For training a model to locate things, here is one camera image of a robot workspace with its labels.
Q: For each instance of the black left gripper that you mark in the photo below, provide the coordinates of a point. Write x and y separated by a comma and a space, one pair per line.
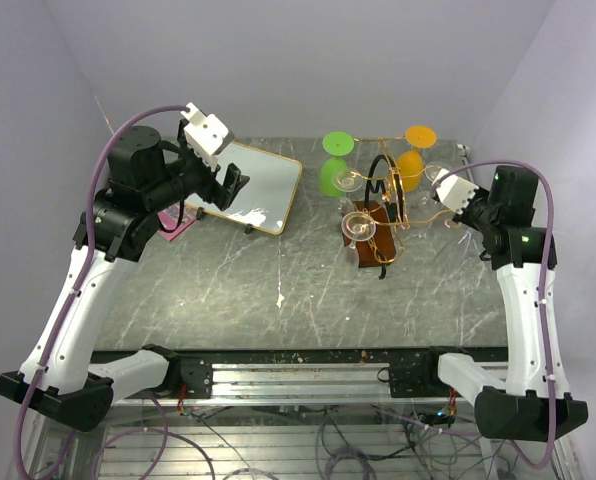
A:
213, 189

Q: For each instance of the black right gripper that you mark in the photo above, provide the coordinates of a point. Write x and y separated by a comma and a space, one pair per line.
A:
464, 217

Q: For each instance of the clear wine glass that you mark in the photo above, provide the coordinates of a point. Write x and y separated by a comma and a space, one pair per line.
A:
347, 181
430, 172
356, 227

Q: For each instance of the orange plastic wine glass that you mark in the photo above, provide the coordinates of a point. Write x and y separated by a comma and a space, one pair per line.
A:
410, 164

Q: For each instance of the green plastic wine glass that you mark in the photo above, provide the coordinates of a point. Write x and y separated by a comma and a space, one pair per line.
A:
337, 145

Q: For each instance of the clear wine glass front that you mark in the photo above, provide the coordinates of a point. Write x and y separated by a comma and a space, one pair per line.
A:
356, 227

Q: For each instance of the clear tall flute glass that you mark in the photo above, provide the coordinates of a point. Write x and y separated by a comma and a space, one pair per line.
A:
455, 239

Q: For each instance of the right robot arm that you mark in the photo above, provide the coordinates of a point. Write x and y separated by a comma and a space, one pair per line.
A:
534, 401

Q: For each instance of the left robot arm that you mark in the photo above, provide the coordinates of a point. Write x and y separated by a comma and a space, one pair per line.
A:
147, 175

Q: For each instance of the gold framed whiteboard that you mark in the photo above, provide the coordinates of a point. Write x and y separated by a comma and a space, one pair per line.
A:
264, 203

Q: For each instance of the pink sticker book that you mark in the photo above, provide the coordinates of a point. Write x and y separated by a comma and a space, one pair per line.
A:
172, 223

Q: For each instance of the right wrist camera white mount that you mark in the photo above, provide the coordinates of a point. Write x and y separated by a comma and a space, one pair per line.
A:
454, 192

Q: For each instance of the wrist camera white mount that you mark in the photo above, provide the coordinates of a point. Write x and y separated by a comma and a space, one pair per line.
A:
206, 135
454, 192

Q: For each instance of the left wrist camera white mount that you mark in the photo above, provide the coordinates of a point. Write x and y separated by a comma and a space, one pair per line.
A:
206, 135

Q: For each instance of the gold wire wine glass rack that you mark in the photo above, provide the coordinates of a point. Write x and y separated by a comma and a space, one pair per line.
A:
383, 198

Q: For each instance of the aluminium mounting rail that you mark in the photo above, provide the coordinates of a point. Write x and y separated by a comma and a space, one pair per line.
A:
285, 384

